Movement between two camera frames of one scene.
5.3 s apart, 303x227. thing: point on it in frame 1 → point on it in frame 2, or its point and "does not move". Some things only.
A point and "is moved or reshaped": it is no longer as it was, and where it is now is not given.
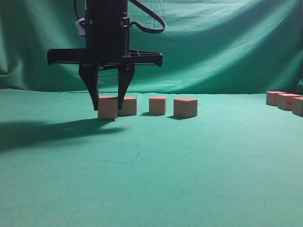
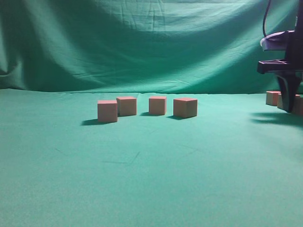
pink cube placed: [185, 107] does not move
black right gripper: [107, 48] → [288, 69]
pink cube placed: [157, 105] does not move
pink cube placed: [129, 107] does not move
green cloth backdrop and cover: [239, 163] does not move
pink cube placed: [108, 107] is moved or reshaped
